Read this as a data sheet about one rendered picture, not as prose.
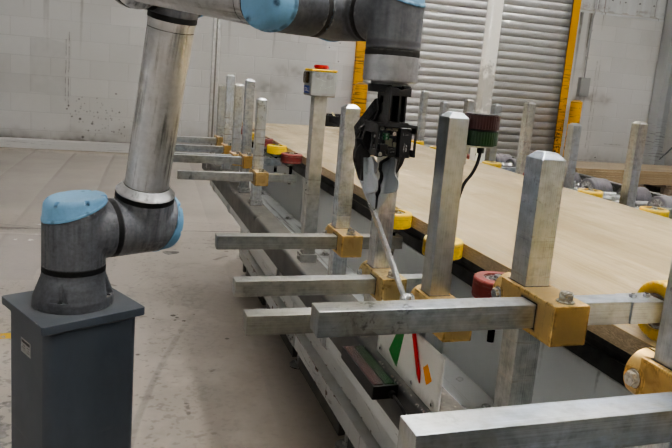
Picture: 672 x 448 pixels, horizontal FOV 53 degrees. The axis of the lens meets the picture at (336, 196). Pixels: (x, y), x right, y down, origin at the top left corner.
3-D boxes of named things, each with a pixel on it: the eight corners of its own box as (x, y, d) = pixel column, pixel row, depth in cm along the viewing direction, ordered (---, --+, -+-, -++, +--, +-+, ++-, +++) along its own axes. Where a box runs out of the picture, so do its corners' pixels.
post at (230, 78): (222, 175, 322) (227, 73, 313) (221, 173, 325) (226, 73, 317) (229, 175, 323) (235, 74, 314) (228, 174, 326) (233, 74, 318)
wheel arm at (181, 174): (177, 181, 238) (177, 169, 237) (176, 180, 241) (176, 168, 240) (295, 185, 251) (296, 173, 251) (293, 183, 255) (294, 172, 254)
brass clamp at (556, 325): (544, 348, 77) (551, 307, 77) (485, 307, 90) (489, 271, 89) (589, 345, 79) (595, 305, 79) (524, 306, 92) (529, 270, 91)
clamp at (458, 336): (442, 343, 103) (445, 311, 102) (406, 311, 115) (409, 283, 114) (474, 341, 105) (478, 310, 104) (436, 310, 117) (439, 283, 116)
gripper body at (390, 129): (372, 160, 107) (379, 84, 105) (354, 153, 115) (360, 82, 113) (416, 162, 109) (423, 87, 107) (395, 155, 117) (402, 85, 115)
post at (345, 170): (329, 307, 159) (346, 104, 151) (324, 302, 162) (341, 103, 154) (343, 306, 160) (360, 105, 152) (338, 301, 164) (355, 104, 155)
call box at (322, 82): (309, 98, 173) (312, 68, 171) (302, 97, 179) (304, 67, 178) (335, 100, 175) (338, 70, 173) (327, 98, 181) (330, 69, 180)
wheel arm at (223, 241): (216, 253, 144) (217, 234, 143) (214, 249, 147) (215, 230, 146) (401, 252, 158) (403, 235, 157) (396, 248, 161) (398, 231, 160)
